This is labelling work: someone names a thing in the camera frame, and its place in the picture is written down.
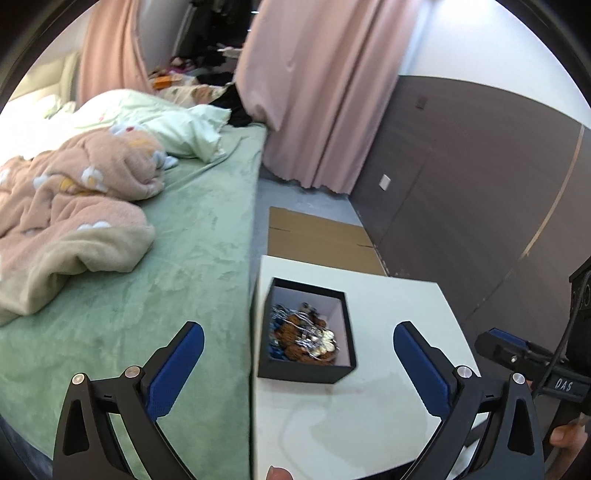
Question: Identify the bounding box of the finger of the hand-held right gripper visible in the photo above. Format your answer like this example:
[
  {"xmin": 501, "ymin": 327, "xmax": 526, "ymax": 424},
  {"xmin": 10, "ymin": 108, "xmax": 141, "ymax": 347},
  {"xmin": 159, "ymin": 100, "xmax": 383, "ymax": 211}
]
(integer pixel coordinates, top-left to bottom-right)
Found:
[{"xmin": 475, "ymin": 329, "xmax": 561, "ymax": 371}]

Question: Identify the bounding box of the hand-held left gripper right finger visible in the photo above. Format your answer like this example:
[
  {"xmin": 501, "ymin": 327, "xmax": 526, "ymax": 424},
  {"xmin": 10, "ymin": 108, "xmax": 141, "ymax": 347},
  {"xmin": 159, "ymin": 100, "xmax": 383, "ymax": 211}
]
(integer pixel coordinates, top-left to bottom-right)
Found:
[{"xmin": 392, "ymin": 322, "xmax": 546, "ymax": 480}]

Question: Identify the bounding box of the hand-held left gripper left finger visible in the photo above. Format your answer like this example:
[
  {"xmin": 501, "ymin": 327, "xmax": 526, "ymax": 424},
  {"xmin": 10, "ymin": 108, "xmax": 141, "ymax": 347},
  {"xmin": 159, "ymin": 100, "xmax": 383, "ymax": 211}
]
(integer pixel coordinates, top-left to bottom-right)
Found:
[{"xmin": 53, "ymin": 322, "xmax": 205, "ymax": 480}]

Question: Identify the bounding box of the gold coin charm bracelet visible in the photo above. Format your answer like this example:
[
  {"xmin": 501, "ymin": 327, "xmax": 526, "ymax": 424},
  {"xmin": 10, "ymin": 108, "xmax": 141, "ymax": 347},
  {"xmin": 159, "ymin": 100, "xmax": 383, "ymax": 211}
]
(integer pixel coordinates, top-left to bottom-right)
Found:
[{"xmin": 309, "ymin": 330, "xmax": 339, "ymax": 359}]

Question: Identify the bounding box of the blue bead bracelet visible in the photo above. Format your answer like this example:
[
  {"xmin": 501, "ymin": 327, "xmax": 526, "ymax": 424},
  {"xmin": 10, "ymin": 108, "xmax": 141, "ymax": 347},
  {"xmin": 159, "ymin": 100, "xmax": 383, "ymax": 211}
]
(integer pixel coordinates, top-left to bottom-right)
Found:
[{"xmin": 268, "ymin": 318, "xmax": 290, "ymax": 363}]

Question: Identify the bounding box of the black jewelry box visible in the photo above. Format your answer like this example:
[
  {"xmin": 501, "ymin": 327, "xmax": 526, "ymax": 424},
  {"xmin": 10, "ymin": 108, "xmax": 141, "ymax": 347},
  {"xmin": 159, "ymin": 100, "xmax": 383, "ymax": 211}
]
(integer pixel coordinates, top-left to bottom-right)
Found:
[{"xmin": 257, "ymin": 277, "xmax": 358, "ymax": 385}]

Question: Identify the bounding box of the large brown bead bracelet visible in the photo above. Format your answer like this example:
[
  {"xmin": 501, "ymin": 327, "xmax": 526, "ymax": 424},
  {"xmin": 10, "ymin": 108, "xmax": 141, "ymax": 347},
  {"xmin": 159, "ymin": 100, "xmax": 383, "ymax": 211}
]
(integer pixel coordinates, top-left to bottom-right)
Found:
[{"xmin": 272, "ymin": 314, "xmax": 338, "ymax": 366}]

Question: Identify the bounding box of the person's right hand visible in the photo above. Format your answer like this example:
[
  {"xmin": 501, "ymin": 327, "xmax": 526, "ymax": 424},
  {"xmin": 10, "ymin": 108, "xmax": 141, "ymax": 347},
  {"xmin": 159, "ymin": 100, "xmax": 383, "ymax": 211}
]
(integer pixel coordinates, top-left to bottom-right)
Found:
[{"xmin": 549, "ymin": 413, "xmax": 591, "ymax": 451}]

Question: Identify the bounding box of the bed with green sheet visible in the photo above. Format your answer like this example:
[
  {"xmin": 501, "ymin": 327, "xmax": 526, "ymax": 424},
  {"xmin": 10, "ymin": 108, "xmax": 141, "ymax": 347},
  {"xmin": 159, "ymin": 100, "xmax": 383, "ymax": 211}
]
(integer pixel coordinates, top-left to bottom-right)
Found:
[{"xmin": 0, "ymin": 122, "xmax": 269, "ymax": 468}]

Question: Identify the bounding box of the flat brown cardboard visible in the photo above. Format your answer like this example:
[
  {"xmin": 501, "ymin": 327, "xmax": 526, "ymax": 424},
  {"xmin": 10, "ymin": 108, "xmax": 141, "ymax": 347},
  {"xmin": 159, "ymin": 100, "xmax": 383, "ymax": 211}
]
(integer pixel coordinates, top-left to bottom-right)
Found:
[{"xmin": 268, "ymin": 206, "xmax": 389, "ymax": 278}]

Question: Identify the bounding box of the pink floral blanket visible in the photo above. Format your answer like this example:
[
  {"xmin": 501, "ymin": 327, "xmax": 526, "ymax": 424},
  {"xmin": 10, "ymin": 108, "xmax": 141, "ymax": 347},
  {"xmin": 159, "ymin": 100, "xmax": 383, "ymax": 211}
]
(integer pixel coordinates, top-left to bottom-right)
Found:
[{"xmin": 0, "ymin": 124, "xmax": 169, "ymax": 326}]

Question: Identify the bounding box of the light green pillow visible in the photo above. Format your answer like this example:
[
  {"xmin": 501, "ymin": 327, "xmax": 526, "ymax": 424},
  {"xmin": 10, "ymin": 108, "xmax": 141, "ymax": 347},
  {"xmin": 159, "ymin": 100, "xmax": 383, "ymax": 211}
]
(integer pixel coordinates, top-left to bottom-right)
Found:
[{"xmin": 74, "ymin": 89, "xmax": 232, "ymax": 163}]

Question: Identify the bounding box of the black clothes pile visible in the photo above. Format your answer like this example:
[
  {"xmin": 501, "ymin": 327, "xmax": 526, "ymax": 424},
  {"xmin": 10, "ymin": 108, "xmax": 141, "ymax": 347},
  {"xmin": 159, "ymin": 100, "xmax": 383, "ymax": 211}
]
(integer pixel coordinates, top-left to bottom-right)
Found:
[{"xmin": 198, "ymin": 69, "xmax": 260, "ymax": 128}]

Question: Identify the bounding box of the floral pillow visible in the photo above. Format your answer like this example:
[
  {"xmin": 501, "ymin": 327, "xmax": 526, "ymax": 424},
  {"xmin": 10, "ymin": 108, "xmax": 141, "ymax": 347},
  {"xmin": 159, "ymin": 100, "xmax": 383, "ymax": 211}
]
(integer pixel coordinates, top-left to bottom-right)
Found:
[{"xmin": 157, "ymin": 83, "xmax": 232, "ymax": 108}]

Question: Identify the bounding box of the white pillow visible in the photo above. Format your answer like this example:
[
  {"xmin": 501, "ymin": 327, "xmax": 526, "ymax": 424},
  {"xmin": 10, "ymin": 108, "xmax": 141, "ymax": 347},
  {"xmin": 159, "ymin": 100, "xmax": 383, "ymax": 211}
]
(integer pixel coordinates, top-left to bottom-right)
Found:
[{"xmin": 32, "ymin": 95, "xmax": 77, "ymax": 119}]

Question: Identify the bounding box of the wide pink curtain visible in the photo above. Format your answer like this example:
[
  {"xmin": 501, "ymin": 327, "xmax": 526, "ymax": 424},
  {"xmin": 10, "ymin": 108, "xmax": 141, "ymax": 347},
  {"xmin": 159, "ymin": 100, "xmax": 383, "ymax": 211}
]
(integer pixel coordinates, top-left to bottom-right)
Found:
[{"xmin": 235, "ymin": 0, "xmax": 419, "ymax": 193}]

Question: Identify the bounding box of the beige headboard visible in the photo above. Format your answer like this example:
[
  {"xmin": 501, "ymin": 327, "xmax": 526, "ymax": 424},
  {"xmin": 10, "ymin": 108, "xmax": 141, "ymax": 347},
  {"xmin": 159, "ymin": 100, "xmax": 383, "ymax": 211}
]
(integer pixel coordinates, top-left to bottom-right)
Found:
[{"xmin": 0, "ymin": 51, "xmax": 82, "ymax": 116}]

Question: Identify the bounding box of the narrow pink curtain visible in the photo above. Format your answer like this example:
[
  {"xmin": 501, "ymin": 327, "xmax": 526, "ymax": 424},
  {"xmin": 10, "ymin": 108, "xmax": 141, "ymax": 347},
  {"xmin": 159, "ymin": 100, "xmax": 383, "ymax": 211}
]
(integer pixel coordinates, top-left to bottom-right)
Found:
[{"xmin": 76, "ymin": 0, "xmax": 155, "ymax": 105}]

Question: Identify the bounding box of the black cable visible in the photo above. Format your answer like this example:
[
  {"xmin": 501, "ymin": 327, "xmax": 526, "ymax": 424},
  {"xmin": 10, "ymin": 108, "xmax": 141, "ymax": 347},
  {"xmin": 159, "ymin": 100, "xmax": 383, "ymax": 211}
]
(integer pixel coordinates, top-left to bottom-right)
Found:
[{"xmin": 531, "ymin": 293, "xmax": 583, "ymax": 397}]

